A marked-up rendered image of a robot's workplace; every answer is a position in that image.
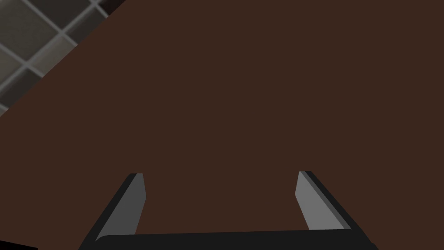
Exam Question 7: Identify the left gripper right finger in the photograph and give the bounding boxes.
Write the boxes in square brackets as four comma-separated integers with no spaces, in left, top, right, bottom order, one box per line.
[294,170,353,231]

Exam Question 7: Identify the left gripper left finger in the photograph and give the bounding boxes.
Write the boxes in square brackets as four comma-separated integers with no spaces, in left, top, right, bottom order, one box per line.
[89,172,147,241]

